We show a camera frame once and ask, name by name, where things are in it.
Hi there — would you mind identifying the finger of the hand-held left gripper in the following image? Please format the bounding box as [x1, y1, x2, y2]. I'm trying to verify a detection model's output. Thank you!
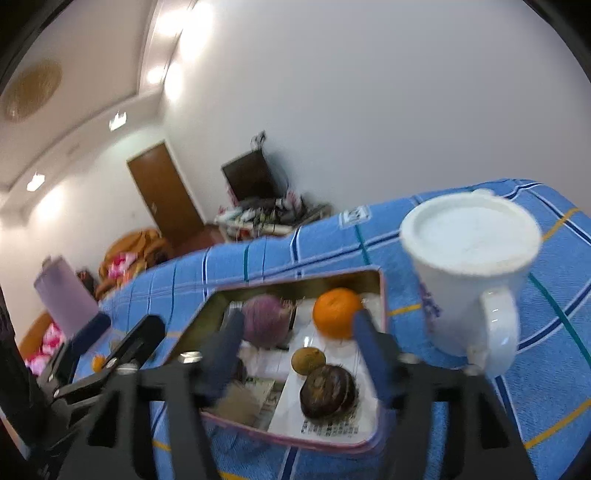
[53, 316, 166, 400]
[37, 313, 112, 394]

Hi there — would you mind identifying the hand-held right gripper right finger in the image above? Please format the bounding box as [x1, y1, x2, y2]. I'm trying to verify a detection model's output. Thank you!
[352, 308, 539, 480]

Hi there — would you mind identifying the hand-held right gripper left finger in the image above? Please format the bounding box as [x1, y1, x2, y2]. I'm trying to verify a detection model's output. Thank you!
[58, 309, 247, 480]

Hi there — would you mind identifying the pink tin box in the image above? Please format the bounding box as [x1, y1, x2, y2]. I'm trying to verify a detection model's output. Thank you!
[161, 267, 386, 455]

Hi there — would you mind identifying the round purple fruit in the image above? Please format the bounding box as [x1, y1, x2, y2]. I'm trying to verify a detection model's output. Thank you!
[241, 295, 296, 349]

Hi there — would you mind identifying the dark brown round fruit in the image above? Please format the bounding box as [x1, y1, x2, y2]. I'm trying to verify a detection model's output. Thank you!
[299, 364, 358, 420]

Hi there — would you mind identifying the brown kiwi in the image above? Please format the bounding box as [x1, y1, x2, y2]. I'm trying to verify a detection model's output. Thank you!
[291, 347, 327, 376]

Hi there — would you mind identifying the purple thermos bottle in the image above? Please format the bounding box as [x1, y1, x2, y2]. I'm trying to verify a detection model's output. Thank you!
[33, 256, 100, 342]

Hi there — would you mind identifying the brown sofa with pink cushion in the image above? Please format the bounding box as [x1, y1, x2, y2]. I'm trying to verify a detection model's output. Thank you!
[18, 311, 65, 370]

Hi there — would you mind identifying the framed flower picture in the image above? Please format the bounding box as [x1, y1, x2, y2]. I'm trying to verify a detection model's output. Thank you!
[76, 270, 98, 296]

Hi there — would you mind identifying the brown leather armchair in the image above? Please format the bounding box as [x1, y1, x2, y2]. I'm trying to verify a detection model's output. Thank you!
[99, 229, 174, 287]

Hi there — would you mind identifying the white mug with blue print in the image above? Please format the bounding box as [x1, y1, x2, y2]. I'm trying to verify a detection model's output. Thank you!
[399, 189, 543, 379]

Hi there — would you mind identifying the cluttered television stand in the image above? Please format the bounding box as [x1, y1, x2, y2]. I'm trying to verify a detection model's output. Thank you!
[215, 194, 333, 243]

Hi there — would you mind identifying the brown wooden door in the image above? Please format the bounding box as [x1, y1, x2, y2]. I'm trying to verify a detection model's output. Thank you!
[127, 141, 206, 241]

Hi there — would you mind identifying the blue checked blanket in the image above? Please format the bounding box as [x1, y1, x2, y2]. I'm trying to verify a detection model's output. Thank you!
[69, 178, 591, 480]

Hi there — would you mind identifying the black television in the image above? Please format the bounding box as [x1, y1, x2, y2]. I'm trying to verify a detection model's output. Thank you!
[221, 148, 278, 202]

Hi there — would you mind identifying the round brown ceiling lamp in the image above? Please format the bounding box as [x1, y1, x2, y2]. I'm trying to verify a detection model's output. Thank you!
[2, 60, 63, 123]

